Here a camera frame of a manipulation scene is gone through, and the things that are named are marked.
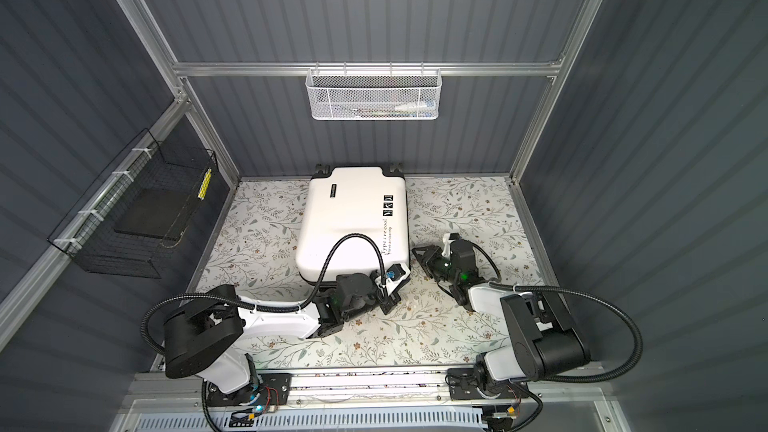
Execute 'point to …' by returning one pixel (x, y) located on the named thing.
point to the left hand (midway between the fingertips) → (409, 279)
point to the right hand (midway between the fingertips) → (416, 254)
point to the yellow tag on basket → (205, 184)
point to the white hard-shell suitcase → (353, 200)
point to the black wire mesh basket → (133, 208)
